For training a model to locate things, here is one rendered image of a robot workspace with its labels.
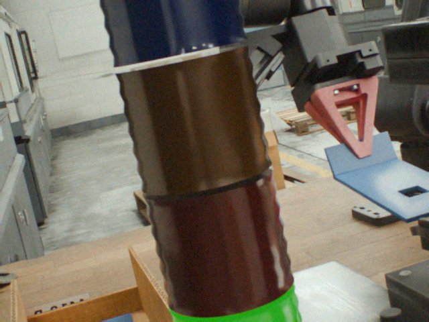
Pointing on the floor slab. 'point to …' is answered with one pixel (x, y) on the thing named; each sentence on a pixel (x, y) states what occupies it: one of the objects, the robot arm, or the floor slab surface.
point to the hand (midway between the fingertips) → (361, 149)
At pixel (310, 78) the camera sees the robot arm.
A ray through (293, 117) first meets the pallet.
